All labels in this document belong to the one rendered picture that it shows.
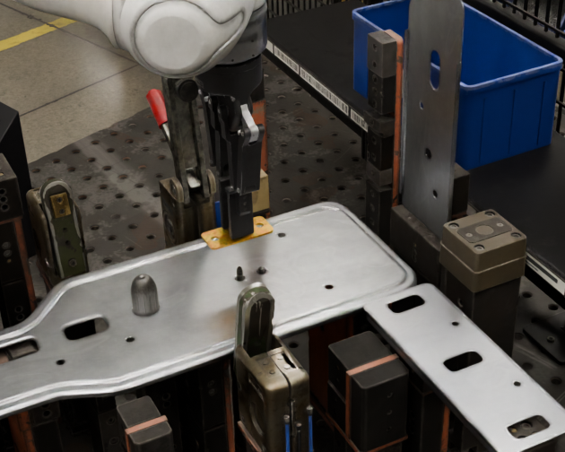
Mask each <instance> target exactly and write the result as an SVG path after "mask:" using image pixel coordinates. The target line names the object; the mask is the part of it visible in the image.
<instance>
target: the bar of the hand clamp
mask: <svg viewBox="0 0 565 452"><path fill-rule="evenodd" d="M161 82H162V89H163V95H164V100H165V107H166V112H167V119H168V125H169V136H170V142H171V148H172V154H173V160H174V166H175V172H176V178H177V179H178V180H179V182H180V183H181V186H182V187H183V192H184V203H185V204H188V203H190V198H189V192H188V185H187V174H186V169H189V168H193V167H196V177H197V179H200V181H201V186H200V187H199V189H198V192H199V194H200V195H201V196H203V197H204V198H206V197H209V196H210V194H209V187H208V180H207V174H206V167H205V160H204V148H203V142H202V135H201V128H200V122H199V116H198V109H197V102H196V97H197V96H198V93H199V92H198V88H199V87H198V86H197V84H196V82H195V81H194V76H192V77H188V78H169V77H164V76H161Z"/></svg>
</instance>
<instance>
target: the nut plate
mask: <svg viewBox="0 0 565 452"><path fill-rule="evenodd" d="M257 225H263V227H260V228H258V227H257ZM272 232H274V228H273V227H272V226H271V225H270V224H269V223H268V221H267V220H266V219H265V218H264V217H262V216H257V217H254V233H252V234H249V235H246V236H243V237H240V238H236V239H232V238H231V237H230V232H229V229H226V230H225V229H223V228H222V227H220V228H218V229H214V230H209V231H206V232H203V233H202V234H201V236H202V239H203V240H204V242H205V243H206V244H207V245H208V246H209V248H210V249H212V250H216V249H220V248H225V247H228V246H231V245H234V244H238V243H240V242H243V241H246V240H250V239H254V238H258V237H261V236H264V235H266V234H270V233H272ZM212 239H218V240H216V241H213V240H212Z"/></svg>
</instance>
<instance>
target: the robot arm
mask: <svg viewBox="0 0 565 452"><path fill-rule="evenodd" d="M14 1H15V2H18V3H20V4H24V5H26V6H29V7H30V8H33V9H36V10H39V11H41V12H44V13H50V14H53V15H56V16H60V17H64V18H67V19H71V20H75V21H78V22H84V23H87V24H90V25H92V26H94V27H96V28H98V29H100V30H101V31H102V32H104V34H105V35H106V36H107V37H108V38H109V40H110V42H111V43H112V45H113V46H114V47H115V48H121V49H124V50H125V51H128V52H129V53H130V54H131V55H132V56H133V58H134V59H135V60H136V61H137V62H138V63H139V64H140V65H142V66H143V67H145V68H146V69H147V70H149V71H151V72H153V73H155V74H158V75H161V76H164V77H169V78H188V77H192V76H194V77H195V78H196V84H197V86H198V87H199V88H198V92H199V94H200V98H201V101H202V105H203V111H204V122H205V129H206V135H207V142H208V147H209V155H210V162H211V164H212V165H213V166H216V173H217V175H218V177H219V195H220V210H221V226H222V228H223V229H225V230H226V229H229V232H230V237H231V238H232V239H236V238H240V237H243V236H246V235H249V234H252V233H254V218H253V203H252V192H254V191H257V190H259V188H260V171H261V152H262V140H263V137H264V134H265V127H264V125H263V124H258V125H256V124H255V122H254V120H253V118H252V114H253V103H252V100H251V97H250V94H251V92H252V91H253V90H254V89H255V88H256V87H257V86H258V85H259V84H260V83H261V81H262V52H263V51H264V50H265V48H266V45H267V26H266V11H267V3H266V0H14Z"/></svg>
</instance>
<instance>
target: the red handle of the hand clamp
mask: <svg viewBox="0 0 565 452"><path fill-rule="evenodd" d="M146 99H147V101H148V103H149V105H150V107H151V110H152V113H153V115H154V117H155V119H156V122H157V124H158V126H159V129H161V130H162V132H163V134H164V136H165V139H166V141H167V143H168V146H169V148H170V150H171V153H172V148H171V142H170V131H169V125H168V119H167V112H166V107H165V100H164V98H163V95H162V93H161V91H160V90H156V89H152V90H149V91H148V94H147V95H146ZM186 174H187V185H188V192H189V193H192V192H195V191H197V190H198V189H199V187H200V186H201V181H200V179H197V177H196V174H195V172H194V170H193V168H189V169H186Z"/></svg>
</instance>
